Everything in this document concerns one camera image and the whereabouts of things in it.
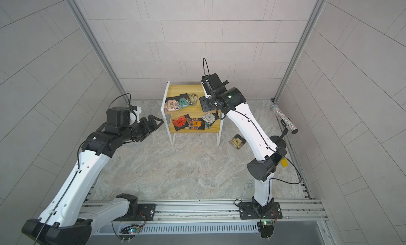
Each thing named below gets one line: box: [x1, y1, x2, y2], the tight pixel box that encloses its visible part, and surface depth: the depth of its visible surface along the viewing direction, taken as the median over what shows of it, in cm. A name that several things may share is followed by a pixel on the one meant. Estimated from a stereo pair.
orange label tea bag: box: [187, 117, 206, 130], surface depth 86 cm
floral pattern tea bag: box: [188, 92, 198, 107], surface depth 76 cm
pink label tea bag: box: [163, 99, 181, 113], surface depth 72 cm
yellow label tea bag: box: [228, 133, 247, 150], surface depth 96 cm
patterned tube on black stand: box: [269, 98, 299, 150], surface depth 83 cm
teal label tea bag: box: [179, 97, 192, 110], surface depth 74 cm
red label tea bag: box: [171, 114, 191, 132], surface depth 86 cm
